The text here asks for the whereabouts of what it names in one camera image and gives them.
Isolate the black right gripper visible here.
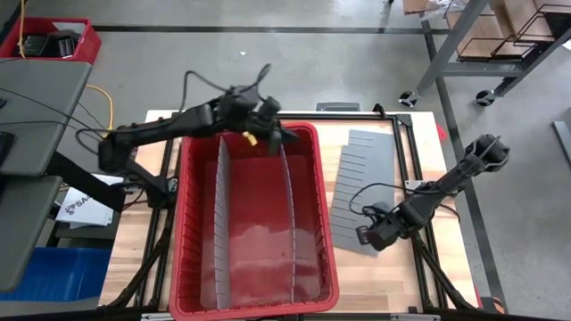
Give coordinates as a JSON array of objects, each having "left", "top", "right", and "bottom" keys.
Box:
[{"left": 355, "top": 202, "right": 405, "bottom": 253}]

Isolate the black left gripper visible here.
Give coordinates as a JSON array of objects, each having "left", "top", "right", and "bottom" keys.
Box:
[{"left": 249, "top": 95, "right": 302, "bottom": 156}]

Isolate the large red plastic bin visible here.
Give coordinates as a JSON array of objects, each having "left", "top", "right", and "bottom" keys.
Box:
[{"left": 168, "top": 121, "right": 341, "bottom": 321}]

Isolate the long grey slotted divider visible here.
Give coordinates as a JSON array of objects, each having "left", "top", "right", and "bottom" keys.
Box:
[
  {"left": 212, "top": 135, "right": 232, "bottom": 310},
  {"left": 278, "top": 143, "right": 299, "bottom": 305}
]

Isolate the black caster wheel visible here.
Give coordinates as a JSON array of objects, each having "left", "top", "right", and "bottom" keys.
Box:
[
  {"left": 398, "top": 90, "right": 420, "bottom": 109},
  {"left": 474, "top": 88, "right": 496, "bottom": 108}
]

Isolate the brown cardboard piece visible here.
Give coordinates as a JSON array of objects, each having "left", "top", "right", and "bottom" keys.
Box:
[{"left": 402, "top": 0, "right": 430, "bottom": 14}]

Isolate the grey metal cart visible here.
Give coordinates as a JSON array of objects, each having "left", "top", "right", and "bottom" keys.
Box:
[{"left": 416, "top": 0, "right": 571, "bottom": 98}]

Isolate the grey metal bar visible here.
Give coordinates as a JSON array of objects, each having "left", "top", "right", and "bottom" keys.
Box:
[{"left": 551, "top": 119, "right": 571, "bottom": 167}]

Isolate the white printed paper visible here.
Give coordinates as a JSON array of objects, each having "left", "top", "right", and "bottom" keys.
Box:
[{"left": 55, "top": 186, "right": 115, "bottom": 228}]

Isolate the small red crate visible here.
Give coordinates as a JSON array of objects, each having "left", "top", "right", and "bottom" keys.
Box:
[{"left": 0, "top": 16, "right": 103, "bottom": 66}]

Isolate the brown cardboard box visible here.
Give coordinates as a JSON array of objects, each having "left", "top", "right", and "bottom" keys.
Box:
[
  {"left": 501, "top": 0, "right": 555, "bottom": 44},
  {"left": 445, "top": 9, "right": 508, "bottom": 59}
]

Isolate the white paper sheet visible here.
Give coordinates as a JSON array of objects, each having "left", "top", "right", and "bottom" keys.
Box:
[{"left": 52, "top": 21, "right": 87, "bottom": 35}]

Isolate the grey desk top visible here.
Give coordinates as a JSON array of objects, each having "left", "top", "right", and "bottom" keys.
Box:
[
  {"left": 0, "top": 57, "right": 94, "bottom": 177},
  {"left": 0, "top": 174, "right": 63, "bottom": 293}
]

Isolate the black device box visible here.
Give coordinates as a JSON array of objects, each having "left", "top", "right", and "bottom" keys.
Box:
[{"left": 22, "top": 29, "right": 80, "bottom": 59}]

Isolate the blue plastic bin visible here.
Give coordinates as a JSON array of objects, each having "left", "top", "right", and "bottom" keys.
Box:
[{"left": 0, "top": 246, "right": 112, "bottom": 302}]

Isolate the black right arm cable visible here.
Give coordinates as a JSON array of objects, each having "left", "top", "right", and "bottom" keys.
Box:
[{"left": 348, "top": 181, "right": 414, "bottom": 216}]

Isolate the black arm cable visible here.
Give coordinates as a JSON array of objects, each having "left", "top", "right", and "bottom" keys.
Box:
[
  {"left": 178, "top": 62, "right": 272, "bottom": 113},
  {"left": 348, "top": 181, "right": 414, "bottom": 216}
]

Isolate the grey table-level camera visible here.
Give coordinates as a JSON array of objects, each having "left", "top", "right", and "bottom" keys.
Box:
[{"left": 316, "top": 102, "right": 360, "bottom": 113}]

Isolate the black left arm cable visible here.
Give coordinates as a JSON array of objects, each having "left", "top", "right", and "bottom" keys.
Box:
[{"left": 178, "top": 62, "right": 272, "bottom": 113}]

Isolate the yellow cable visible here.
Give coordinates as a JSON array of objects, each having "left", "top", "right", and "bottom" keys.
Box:
[
  {"left": 86, "top": 83, "right": 115, "bottom": 133},
  {"left": 16, "top": 0, "right": 27, "bottom": 59}
]

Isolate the black wire rack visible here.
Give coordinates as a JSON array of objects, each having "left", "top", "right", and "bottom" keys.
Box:
[{"left": 455, "top": 3, "right": 561, "bottom": 62}]

